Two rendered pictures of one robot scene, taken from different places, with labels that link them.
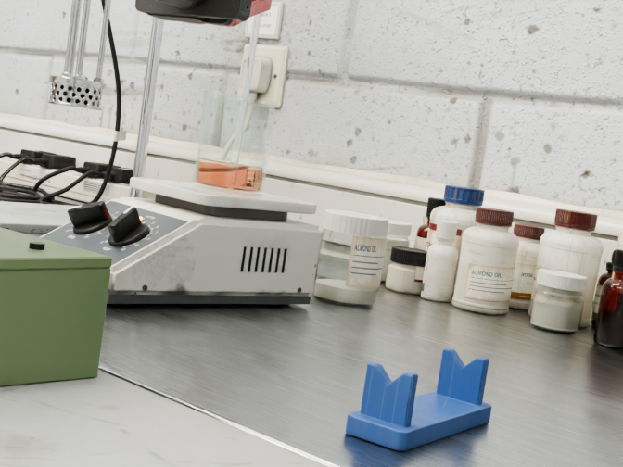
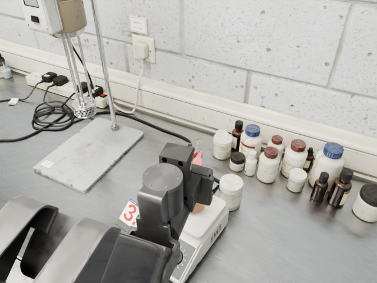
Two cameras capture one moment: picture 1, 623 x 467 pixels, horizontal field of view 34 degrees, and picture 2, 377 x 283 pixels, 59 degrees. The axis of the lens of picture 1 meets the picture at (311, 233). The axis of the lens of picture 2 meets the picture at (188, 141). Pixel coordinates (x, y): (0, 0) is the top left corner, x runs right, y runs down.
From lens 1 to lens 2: 69 cm
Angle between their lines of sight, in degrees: 36
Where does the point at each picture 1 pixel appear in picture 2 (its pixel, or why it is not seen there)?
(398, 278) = (235, 168)
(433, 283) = (249, 172)
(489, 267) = (271, 172)
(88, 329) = not seen: outside the picture
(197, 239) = (200, 251)
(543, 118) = (274, 83)
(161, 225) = (185, 249)
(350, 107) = (188, 67)
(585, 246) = (303, 158)
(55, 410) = not seen: outside the picture
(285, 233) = (220, 222)
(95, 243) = not seen: hidden behind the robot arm
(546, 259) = (289, 161)
